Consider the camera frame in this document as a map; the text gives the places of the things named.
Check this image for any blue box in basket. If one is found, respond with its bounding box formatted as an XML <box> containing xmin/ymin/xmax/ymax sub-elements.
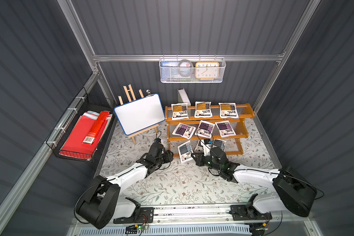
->
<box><xmin>160</xmin><ymin>62</ymin><xmax>180</xmax><ymax>73</ymax></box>

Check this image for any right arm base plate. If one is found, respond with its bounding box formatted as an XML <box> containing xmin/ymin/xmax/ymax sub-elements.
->
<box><xmin>229</xmin><ymin>205</ymin><xmax>272</xmax><ymax>221</ymax></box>

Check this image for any wooden easel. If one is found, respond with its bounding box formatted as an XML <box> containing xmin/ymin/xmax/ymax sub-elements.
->
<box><xmin>118</xmin><ymin>84</ymin><xmax>145</xmax><ymax>105</ymax></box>

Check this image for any blue-grey coffee bag back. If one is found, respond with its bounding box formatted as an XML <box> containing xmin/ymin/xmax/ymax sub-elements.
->
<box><xmin>212</xmin><ymin>139</ymin><xmax>226</xmax><ymax>150</ymax></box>

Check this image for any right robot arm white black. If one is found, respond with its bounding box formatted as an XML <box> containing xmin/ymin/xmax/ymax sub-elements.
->
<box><xmin>190</xmin><ymin>147</ymin><xmax>318</xmax><ymax>217</ymax></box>

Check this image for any blue-grey coffee bag front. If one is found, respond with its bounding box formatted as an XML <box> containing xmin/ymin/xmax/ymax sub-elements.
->
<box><xmin>178</xmin><ymin>140</ymin><xmax>193</xmax><ymax>163</ymax></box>

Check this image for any yellow square clock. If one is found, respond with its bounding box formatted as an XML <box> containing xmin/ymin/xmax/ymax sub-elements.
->
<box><xmin>195</xmin><ymin>62</ymin><xmax>220</xmax><ymax>80</ymax></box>

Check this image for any black wire side basket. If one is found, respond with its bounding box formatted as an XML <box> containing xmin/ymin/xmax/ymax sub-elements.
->
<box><xmin>46</xmin><ymin>89</ymin><xmax>115</xmax><ymax>162</ymax></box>

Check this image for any orange wooden three-tier shelf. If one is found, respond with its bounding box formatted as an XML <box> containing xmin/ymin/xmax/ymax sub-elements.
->
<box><xmin>165</xmin><ymin>103</ymin><xmax>255</xmax><ymax>155</ymax></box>

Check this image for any yellow coffee bag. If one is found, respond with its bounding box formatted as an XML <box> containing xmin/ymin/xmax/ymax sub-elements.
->
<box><xmin>219</xmin><ymin>103</ymin><xmax>239</xmax><ymax>119</ymax></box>
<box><xmin>171</xmin><ymin>103</ymin><xmax>189</xmax><ymax>121</ymax></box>
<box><xmin>194</xmin><ymin>101</ymin><xmax>212</xmax><ymax>118</ymax></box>

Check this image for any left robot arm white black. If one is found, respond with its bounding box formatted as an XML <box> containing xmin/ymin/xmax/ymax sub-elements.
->
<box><xmin>74</xmin><ymin>139</ymin><xmax>174</xmax><ymax>229</ymax></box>

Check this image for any white wire wall basket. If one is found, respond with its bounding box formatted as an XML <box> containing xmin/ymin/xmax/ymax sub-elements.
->
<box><xmin>159</xmin><ymin>57</ymin><xmax>226</xmax><ymax>84</ymax></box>

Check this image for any red long box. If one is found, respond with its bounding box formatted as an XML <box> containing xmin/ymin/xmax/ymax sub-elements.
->
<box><xmin>83</xmin><ymin>111</ymin><xmax>110</xmax><ymax>144</ymax></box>

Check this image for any purple coffee bag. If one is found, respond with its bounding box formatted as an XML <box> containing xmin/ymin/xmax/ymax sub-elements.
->
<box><xmin>172</xmin><ymin>123</ymin><xmax>196</xmax><ymax>139</ymax></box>
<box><xmin>215</xmin><ymin>121</ymin><xmax>236</xmax><ymax>138</ymax></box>
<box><xmin>196</xmin><ymin>121</ymin><xmax>215</xmax><ymax>139</ymax></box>

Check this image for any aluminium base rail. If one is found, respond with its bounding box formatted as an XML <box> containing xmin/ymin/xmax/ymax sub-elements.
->
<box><xmin>76</xmin><ymin>202</ymin><xmax>310</xmax><ymax>226</ymax></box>

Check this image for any white whiteboard blue frame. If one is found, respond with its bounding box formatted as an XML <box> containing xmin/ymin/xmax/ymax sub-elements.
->
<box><xmin>114</xmin><ymin>93</ymin><xmax>165</xmax><ymax>136</ymax></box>

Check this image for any round tape roll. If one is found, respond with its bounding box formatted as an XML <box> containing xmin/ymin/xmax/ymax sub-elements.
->
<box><xmin>178</xmin><ymin>59</ymin><xmax>193</xmax><ymax>78</ymax></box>

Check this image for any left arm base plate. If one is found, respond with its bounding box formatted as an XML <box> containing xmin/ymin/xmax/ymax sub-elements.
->
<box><xmin>113</xmin><ymin>207</ymin><xmax>154</xmax><ymax>224</ymax></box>

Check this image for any blue-grey coffee bag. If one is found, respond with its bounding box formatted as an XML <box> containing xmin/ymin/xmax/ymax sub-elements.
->
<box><xmin>194</xmin><ymin>140</ymin><xmax>204</xmax><ymax>152</ymax></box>
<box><xmin>212</xmin><ymin>139</ymin><xmax>226</xmax><ymax>150</ymax></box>
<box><xmin>178</xmin><ymin>140</ymin><xmax>193</xmax><ymax>163</ymax></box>

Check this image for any red folder stack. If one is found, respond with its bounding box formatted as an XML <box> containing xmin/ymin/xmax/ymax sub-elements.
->
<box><xmin>59</xmin><ymin>111</ymin><xmax>112</xmax><ymax>161</ymax></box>

